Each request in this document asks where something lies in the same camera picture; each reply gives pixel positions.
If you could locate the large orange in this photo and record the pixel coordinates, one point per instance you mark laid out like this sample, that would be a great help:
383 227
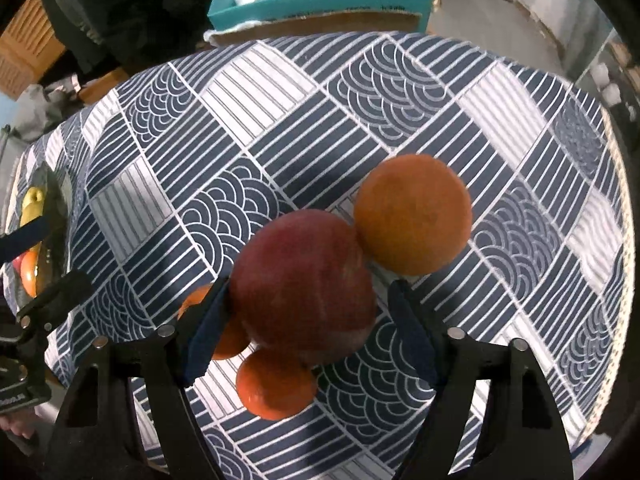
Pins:
412 215

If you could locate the dark red apple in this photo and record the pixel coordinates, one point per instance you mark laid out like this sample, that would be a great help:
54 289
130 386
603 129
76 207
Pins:
300 285

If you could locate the grey garment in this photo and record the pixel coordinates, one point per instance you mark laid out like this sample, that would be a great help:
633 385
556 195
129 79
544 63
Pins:
35 110

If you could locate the wooden louvered wardrobe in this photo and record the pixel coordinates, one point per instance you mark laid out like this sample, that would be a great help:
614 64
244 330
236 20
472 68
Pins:
30 45

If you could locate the glass bowl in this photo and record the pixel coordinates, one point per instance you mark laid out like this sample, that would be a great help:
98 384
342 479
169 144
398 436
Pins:
52 195

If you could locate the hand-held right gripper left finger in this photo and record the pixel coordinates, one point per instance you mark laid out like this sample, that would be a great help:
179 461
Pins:
207 335

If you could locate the blue white patterned tablecloth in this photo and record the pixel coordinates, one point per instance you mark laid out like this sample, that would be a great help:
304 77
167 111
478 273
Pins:
300 125

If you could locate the cardboard box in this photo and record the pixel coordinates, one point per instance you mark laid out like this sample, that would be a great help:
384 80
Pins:
325 22

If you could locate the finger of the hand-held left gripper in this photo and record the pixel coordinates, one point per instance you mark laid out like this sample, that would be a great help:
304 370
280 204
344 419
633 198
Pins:
55 295
25 239

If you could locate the person's left hand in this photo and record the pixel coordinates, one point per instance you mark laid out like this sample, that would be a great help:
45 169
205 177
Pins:
15 425

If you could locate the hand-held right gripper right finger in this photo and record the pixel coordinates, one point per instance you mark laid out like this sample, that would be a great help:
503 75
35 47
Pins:
412 330

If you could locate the wooden bed frame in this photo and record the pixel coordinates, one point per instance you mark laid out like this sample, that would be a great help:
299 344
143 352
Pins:
100 87

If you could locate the small tangerine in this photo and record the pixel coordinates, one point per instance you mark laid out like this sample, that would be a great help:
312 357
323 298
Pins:
272 385
231 341

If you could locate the yellow-green pear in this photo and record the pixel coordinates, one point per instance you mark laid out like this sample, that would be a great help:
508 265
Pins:
32 205

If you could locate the black hooded coat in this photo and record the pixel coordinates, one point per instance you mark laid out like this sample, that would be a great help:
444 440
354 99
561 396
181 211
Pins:
140 10

